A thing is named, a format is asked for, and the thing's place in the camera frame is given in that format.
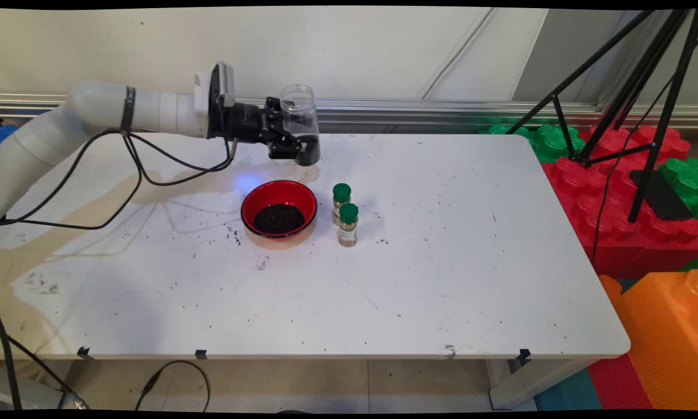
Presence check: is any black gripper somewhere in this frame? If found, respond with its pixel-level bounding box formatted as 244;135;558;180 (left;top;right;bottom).
208;96;304;161

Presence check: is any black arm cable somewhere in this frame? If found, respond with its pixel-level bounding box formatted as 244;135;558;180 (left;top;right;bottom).
0;131;237;230

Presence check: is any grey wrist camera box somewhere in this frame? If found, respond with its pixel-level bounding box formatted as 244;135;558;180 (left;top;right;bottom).
209;61;237;109

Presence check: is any thin black tripod cable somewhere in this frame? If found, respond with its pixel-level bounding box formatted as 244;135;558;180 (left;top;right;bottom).
590;32;698;265

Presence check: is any orange foam building block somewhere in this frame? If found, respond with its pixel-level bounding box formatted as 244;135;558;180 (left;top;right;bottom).
598;269;698;411

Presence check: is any red and black bowl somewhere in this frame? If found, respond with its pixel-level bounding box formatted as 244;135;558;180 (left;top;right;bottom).
241;180;319;240

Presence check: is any aluminium wall rail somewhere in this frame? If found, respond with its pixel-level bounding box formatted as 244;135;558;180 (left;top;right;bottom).
0;92;698;130

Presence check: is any black arm strap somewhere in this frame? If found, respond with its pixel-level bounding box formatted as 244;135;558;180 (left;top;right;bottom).
120;86;137;136

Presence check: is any red floor mat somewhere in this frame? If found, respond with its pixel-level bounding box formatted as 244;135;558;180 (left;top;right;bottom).
586;353;656;410

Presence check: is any grey table leg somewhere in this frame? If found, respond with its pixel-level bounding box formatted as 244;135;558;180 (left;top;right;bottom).
0;362;65;411

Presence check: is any teal floor mat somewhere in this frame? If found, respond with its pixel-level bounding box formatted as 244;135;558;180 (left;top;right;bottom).
534;368;603;411

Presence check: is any clear plastic jar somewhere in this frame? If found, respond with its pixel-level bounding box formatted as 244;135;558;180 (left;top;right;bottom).
279;84;322;168

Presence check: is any black floor cable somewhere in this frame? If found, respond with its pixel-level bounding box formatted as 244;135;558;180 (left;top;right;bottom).
135;360;211;413

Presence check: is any black seeds pile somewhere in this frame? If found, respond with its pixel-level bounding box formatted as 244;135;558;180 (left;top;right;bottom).
253;204;306;236

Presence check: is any green cap spice bottle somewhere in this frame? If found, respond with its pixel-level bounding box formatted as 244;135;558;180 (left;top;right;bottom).
332;183;353;226
338;203;360;247

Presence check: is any white table leg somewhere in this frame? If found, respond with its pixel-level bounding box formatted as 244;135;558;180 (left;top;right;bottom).
489;356;600;410

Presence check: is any blue foam block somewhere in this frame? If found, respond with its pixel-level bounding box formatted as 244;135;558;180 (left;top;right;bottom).
0;123;35;147

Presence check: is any green foam building block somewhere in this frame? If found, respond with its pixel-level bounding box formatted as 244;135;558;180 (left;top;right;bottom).
480;122;586;164
657;158;698;225

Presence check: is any black base cable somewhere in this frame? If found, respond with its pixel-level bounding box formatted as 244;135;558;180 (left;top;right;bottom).
0;306;91;410

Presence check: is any black tripod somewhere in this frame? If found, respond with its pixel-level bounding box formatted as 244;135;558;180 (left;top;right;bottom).
505;9;698;225

